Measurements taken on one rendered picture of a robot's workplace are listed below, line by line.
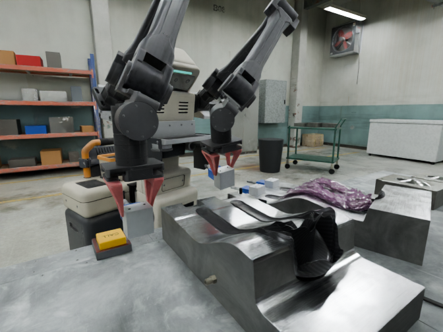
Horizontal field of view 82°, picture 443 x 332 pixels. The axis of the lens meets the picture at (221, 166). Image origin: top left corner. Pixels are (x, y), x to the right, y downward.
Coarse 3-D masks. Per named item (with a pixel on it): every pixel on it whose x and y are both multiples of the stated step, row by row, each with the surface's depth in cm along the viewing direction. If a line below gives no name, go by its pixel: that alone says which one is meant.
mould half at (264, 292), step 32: (192, 224) 58; (256, 224) 58; (352, 224) 50; (192, 256) 54; (224, 256) 43; (256, 256) 37; (288, 256) 40; (352, 256) 49; (224, 288) 44; (256, 288) 37; (288, 288) 40; (320, 288) 41; (352, 288) 41; (384, 288) 41; (416, 288) 41; (256, 320) 37; (288, 320) 35; (320, 320) 35; (352, 320) 35; (384, 320) 35; (416, 320) 42
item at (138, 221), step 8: (128, 208) 47; (136, 208) 48; (144, 208) 48; (152, 208) 48; (120, 216) 53; (128, 216) 46; (136, 216) 47; (144, 216) 48; (152, 216) 49; (128, 224) 46; (136, 224) 47; (144, 224) 48; (152, 224) 49; (128, 232) 47; (136, 232) 48; (144, 232) 48; (152, 232) 49
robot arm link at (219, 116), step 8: (224, 96) 61; (216, 104) 62; (224, 104) 59; (232, 104) 58; (248, 104) 65; (216, 112) 58; (224, 112) 58; (232, 112) 58; (216, 120) 58; (224, 120) 58; (232, 120) 59; (216, 128) 59; (224, 128) 59
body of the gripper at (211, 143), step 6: (210, 126) 68; (216, 132) 67; (222, 132) 67; (228, 132) 68; (216, 138) 68; (222, 138) 67; (228, 138) 68; (234, 138) 72; (240, 138) 71; (204, 144) 69; (210, 144) 68; (216, 144) 67; (222, 144) 67; (228, 144) 68; (210, 150) 67
